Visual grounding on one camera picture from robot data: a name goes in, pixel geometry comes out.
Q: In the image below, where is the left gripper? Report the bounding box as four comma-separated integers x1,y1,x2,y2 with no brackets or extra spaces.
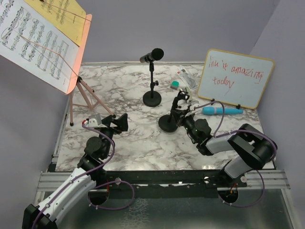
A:
98,113,128,158

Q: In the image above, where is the blue toy microphone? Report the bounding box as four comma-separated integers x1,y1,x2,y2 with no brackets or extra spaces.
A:
202,106,243,115

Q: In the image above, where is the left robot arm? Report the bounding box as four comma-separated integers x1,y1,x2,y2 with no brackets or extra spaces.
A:
21,113,129,229

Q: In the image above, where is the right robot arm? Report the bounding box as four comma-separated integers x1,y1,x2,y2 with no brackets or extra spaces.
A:
172,109,277,187

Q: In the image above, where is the white stapler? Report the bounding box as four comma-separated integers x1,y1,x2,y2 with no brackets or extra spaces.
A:
184,87,191,96

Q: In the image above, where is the green whiteboard eraser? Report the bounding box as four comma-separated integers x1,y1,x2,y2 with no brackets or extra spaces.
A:
170,81,179,90

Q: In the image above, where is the packaged item flat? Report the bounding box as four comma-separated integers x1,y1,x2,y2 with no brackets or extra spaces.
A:
176,68,198,90

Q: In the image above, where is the pink music stand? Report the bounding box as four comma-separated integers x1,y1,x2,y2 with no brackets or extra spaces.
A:
68,14,114,126

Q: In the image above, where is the black microphone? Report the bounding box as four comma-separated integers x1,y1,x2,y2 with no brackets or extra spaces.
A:
139,48,164,63

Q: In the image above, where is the yellow sheet music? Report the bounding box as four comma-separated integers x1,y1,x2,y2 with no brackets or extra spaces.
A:
26,0,86,46

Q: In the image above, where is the white sheet music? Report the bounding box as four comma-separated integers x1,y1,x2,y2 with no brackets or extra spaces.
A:
0,0,79,94

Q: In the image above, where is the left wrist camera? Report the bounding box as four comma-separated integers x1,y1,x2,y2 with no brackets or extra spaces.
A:
86,114,102,128

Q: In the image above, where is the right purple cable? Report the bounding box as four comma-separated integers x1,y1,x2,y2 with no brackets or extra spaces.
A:
193,101,278,208

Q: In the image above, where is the purple cable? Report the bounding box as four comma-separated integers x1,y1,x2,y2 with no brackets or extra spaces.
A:
31,121,135,229
193,101,278,208

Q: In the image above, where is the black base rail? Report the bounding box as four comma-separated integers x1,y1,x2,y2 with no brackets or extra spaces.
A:
96,169,247,198

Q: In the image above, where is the small whiteboard yellow frame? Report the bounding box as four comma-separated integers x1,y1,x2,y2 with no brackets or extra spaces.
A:
197,49,275,109

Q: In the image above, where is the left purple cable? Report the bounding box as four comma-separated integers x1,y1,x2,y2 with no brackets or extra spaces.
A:
31,121,135,229

